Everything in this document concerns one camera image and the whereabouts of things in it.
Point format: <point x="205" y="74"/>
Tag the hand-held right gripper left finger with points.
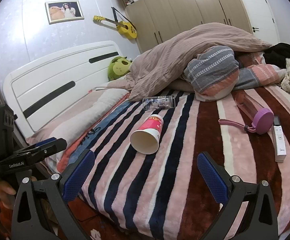
<point x="78" y="173"/>

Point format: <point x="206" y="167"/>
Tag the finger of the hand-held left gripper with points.
<point x="46" y="141"/>
<point x="57" y="146"/>

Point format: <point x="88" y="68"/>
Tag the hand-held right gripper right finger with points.
<point x="212" y="177"/>

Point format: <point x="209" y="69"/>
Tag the white and red paper cup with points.
<point x="147" y="132"/>

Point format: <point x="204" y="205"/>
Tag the clear printed glass cup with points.
<point x="160" y="102"/>

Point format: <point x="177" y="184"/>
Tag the person's left hand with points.
<point x="6" y="191"/>

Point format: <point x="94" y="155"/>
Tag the white pillow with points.
<point x="84" y="115"/>

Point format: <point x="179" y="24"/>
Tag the striped fleece blanket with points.
<point x="185" y="142"/>

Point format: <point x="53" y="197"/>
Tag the red floral cloth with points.
<point x="94" y="220"/>

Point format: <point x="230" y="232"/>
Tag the blue towel with lettering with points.
<point x="109" y="122"/>

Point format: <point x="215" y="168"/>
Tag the white bed headboard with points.
<point x="59" y="75"/>

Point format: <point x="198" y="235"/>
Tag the pink bottle with purple lid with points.
<point x="262" y="121"/>

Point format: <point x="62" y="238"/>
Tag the white remote control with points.
<point x="279" y="142"/>

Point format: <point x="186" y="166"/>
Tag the green plush toy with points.
<point x="118" y="67"/>

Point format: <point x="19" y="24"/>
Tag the striped grey pink pillow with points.
<point x="210" y="67"/>

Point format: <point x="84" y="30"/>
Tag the pink-brown ribbed duvet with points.
<point x="172" y="52"/>

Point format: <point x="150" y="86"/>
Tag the yellow guitar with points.
<point x="127" y="30"/>

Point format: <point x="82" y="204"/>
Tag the black garment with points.
<point x="282" y="53"/>

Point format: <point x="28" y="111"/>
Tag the white door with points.
<point x="260" y="12"/>

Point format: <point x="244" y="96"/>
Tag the wooden wardrobe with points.
<point x="185" y="5"/>

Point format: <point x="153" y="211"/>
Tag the framed wall photo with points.
<point x="64" y="11"/>

